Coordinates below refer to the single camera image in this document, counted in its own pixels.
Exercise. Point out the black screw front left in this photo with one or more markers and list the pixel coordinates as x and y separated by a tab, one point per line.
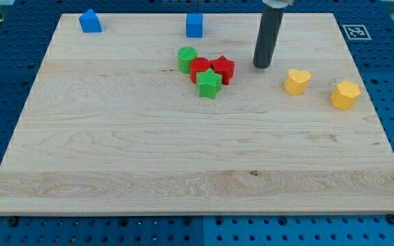
13	221

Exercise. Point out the red star block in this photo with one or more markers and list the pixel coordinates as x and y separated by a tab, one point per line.
224	67

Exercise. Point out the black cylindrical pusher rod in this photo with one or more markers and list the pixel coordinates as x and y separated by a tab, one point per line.
269	27

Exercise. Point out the yellow hexagon block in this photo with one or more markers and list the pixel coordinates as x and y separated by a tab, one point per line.
345	95

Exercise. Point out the black screw front right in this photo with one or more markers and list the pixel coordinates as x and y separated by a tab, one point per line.
390	219

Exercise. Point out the green star block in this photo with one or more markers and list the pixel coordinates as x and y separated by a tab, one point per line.
208	83

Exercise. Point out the red cylinder block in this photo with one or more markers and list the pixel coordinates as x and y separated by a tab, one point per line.
199	64

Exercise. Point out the light wooden board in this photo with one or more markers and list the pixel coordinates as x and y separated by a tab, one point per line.
112	127

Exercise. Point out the blue house-shaped block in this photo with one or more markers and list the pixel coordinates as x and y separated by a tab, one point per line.
90	22

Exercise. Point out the blue cube block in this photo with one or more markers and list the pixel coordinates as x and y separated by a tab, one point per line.
194	25

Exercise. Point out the black screw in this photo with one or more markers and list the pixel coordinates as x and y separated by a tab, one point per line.
13	221
390	219

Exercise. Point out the silver rod mount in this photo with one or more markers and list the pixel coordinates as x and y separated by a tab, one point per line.
278	3

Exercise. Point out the white fiducial marker tag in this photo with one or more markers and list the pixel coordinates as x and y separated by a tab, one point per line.
356	32

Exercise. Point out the green cylinder block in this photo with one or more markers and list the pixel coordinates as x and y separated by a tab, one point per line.
185	55

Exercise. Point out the yellow heart block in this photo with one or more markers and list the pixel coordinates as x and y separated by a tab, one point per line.
296	81

